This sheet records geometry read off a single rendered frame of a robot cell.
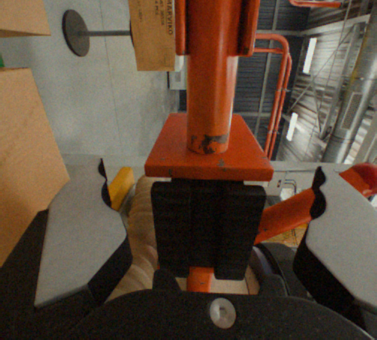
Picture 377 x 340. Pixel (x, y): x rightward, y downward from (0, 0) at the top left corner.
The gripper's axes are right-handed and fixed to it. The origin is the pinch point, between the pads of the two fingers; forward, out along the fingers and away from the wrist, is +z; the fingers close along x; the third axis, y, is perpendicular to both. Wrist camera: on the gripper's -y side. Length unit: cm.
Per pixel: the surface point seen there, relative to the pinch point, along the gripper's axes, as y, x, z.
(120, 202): 12.6, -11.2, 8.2
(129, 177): 11.5, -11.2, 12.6
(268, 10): -194, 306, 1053
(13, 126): 2.7, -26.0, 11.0
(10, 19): -17, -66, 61
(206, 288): 11.1, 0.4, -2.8
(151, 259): 9.5, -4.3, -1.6
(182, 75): 69, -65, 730
